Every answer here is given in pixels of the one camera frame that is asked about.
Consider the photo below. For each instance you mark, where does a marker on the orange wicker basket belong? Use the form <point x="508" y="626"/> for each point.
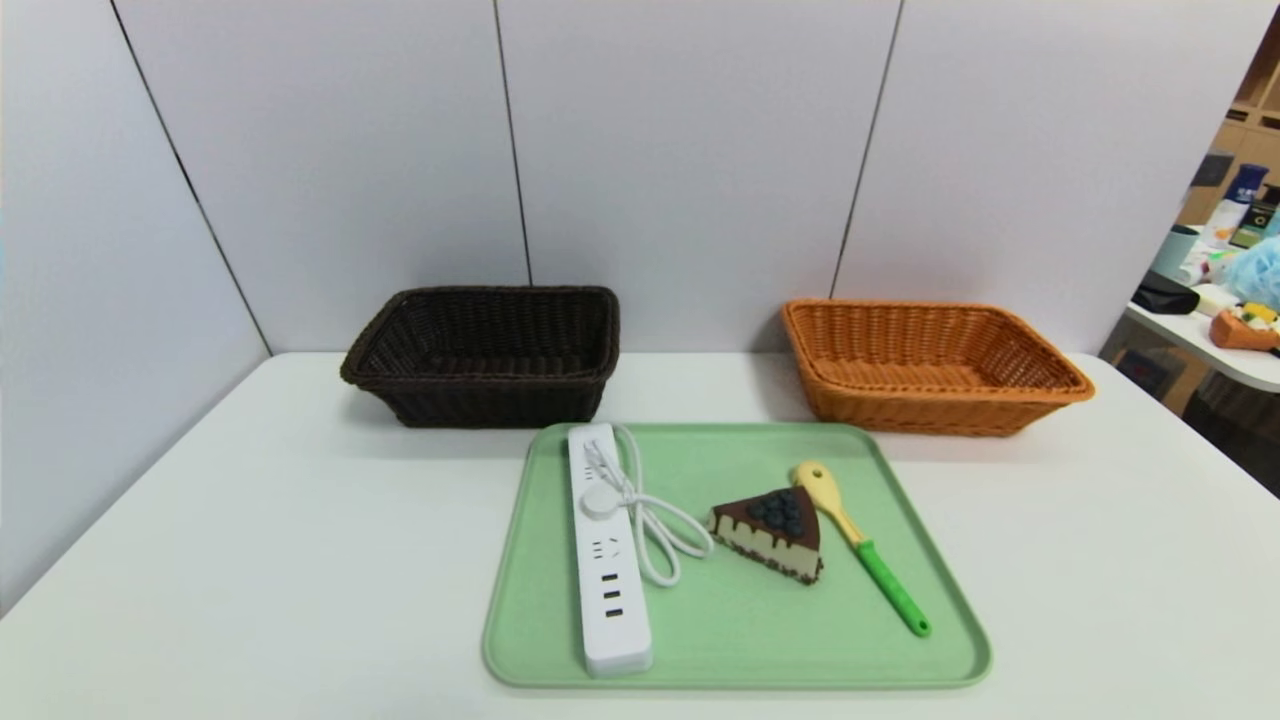
<point x="900" y="410"/>

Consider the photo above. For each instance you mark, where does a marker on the dark product box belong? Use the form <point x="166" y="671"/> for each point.
<point x="1258" y="222"/>

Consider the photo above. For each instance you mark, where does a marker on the white side table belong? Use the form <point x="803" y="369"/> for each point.
<point x="1240" y="365"/>

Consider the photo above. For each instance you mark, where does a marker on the orange toy food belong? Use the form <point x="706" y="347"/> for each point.
<point x="1240" y="332"/>

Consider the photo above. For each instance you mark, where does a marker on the white power strip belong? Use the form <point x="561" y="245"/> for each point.
<point x="615" y="640"/>

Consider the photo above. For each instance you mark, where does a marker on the dark brown wicker basket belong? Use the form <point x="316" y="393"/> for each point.
<point x="480" y="400"/>

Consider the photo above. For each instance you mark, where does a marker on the cream small box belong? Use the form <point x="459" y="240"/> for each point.
<point x="1215" y="300"/>

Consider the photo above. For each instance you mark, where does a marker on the teal cup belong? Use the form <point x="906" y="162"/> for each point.
<point x="1175" y="255"/>

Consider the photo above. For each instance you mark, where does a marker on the light blue plastic bag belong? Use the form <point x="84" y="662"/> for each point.
<point x="1258" y="275"/>

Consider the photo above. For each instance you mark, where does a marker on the chocolate blueberry cake slice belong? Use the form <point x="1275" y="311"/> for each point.
<point x="770" y="535"/>

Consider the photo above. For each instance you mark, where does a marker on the dark grey rectangular object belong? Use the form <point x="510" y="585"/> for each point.
<point x="1212" y="168"/>

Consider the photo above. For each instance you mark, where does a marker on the wooden shelf unit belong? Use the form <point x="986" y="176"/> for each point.
<point x="1255" y="120"/>

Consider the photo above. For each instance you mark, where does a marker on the light green plastic tray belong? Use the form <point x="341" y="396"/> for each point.
<point x="760" y="630"/>

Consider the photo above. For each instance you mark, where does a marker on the blue capped bottle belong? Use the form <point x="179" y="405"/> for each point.
<point x="1243" y="195"/>

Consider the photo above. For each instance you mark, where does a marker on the black pouch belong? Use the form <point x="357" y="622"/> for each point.
<point x="1165" y="295"/>

